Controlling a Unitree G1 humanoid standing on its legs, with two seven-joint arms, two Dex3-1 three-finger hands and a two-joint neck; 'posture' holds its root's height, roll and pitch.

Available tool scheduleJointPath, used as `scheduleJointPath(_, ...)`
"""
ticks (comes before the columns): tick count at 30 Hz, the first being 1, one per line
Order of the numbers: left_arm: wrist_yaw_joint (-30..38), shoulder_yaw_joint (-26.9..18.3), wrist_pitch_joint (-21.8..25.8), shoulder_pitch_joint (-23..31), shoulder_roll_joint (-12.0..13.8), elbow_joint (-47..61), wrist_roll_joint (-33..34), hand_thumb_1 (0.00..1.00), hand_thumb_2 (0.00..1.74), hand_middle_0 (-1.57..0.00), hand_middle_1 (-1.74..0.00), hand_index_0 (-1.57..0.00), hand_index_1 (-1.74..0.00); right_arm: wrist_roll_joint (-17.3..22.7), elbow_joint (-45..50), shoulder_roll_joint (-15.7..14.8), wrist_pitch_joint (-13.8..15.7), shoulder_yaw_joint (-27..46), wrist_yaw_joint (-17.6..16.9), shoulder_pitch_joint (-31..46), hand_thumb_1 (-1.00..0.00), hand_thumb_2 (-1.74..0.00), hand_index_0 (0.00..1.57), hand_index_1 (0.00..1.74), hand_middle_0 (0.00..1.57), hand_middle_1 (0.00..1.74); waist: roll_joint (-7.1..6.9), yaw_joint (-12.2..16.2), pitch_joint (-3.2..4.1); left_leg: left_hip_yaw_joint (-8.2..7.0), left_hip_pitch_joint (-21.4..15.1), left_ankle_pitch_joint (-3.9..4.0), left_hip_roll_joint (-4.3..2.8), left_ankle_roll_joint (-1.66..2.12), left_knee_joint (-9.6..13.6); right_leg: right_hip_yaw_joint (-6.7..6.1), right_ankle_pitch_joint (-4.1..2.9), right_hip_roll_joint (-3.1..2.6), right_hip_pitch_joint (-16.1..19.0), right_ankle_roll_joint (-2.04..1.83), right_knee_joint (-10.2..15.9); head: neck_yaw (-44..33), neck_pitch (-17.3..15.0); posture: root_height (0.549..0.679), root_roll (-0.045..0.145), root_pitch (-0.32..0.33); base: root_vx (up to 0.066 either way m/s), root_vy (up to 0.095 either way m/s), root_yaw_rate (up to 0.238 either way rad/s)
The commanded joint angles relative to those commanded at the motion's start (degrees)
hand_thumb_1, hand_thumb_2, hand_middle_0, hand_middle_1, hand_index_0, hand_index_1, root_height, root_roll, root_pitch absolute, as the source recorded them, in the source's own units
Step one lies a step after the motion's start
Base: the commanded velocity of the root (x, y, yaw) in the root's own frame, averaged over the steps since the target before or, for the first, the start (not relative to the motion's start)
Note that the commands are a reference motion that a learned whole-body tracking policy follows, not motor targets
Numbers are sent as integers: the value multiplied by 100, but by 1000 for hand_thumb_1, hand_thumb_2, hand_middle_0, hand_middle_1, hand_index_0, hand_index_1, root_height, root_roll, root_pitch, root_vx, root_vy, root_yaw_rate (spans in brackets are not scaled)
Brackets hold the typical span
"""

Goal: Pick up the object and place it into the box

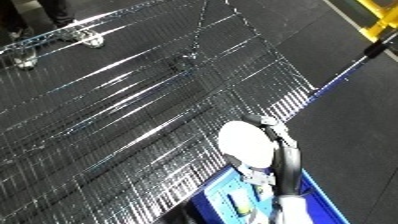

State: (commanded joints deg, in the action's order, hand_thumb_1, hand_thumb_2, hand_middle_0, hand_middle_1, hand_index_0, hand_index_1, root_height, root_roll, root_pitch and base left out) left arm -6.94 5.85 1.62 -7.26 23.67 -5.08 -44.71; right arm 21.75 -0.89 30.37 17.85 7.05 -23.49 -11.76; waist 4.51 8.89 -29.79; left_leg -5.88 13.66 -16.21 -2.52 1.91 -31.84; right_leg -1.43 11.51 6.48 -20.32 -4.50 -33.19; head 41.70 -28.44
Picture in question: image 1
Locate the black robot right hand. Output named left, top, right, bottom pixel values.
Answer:
left=239, top=114, right=306, bottom=198

